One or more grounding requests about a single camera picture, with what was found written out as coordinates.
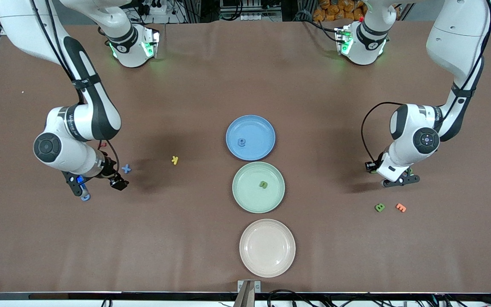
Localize bag of orange items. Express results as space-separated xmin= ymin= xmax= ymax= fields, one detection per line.
xmin=312 ymin=0 xmax=367 ymax=23

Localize brown table cover sheet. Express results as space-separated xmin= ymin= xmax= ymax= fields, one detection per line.
xmin=0 ymin=19 xmax=491 ymax=295

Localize black cables under table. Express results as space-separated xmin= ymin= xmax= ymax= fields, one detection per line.
xmin=267 ymin=290 xmax=491 ymax=307

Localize green round plate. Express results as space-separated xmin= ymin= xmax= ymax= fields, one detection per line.
xmin=232 ymin=162 xmax=286 ymax=214

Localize black table edge rail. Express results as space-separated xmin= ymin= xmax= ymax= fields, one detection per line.
xmin=0 ymin=292 xmax=491 ymax=301

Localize grey metal table bracket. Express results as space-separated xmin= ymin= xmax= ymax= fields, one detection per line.
xmin=234 ymin=280 xmax=261 ymax=307

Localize pink round plate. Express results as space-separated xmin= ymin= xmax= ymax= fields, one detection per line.
xmin=239 ymin=219 xmax=296 ymax=278

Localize long white power strip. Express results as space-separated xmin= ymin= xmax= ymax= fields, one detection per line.
xmin=240 ymin=12 xmax=283 ymax=22

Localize blue round plate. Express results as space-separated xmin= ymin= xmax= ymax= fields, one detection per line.
xmin=226 ymin=115 xmax=276 ymax=161

